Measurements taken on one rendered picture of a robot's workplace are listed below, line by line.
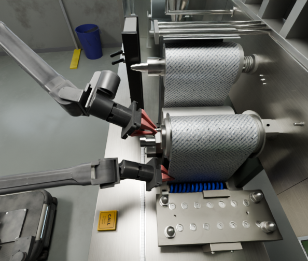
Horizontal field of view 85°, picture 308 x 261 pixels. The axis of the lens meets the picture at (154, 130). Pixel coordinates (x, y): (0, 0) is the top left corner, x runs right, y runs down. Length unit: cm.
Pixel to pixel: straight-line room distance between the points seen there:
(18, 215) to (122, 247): 114
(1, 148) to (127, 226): 211
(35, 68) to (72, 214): 148
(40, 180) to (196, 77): 55
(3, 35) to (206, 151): 67
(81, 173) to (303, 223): 59
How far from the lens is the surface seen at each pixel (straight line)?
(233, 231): 69
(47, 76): 53
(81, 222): 181
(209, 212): 68
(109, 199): 82
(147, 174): 56
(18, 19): 415
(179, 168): 57
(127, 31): 63
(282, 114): 61
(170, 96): 63
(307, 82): 56
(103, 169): 51
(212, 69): 61
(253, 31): 67
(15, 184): 58
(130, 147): 92
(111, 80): 48
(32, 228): 170
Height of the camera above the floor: 167
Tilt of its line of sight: 52 degrees down
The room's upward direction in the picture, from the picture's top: straight up
